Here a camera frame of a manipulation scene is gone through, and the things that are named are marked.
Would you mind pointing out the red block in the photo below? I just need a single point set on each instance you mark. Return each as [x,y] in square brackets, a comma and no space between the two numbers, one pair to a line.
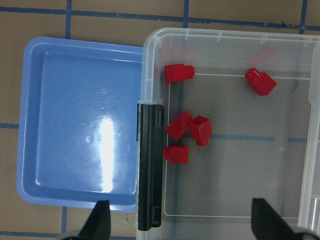
[175,73]
[260,81]
[176,154]
[179,125]

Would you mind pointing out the red block middle hollow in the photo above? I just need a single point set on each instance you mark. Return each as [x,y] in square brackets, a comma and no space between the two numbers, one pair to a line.
[200,130]

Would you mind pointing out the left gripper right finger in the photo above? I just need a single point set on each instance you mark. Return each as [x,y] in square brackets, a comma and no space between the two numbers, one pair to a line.
[266,224]

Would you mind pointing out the black box latch handle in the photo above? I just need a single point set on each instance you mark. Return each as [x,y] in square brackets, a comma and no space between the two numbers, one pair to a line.
[150,171]

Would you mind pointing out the clear plastic storage box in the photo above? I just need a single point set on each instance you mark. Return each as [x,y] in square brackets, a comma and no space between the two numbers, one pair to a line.
[261,146]

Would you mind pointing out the red block bottom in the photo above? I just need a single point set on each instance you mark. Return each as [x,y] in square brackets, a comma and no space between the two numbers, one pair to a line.
[176,154]

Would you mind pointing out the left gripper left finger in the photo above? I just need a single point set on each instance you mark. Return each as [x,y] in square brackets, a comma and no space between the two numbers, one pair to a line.
[98,224]

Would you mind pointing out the blue plastic tray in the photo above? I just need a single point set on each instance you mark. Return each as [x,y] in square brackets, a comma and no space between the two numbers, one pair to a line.
[77,138]

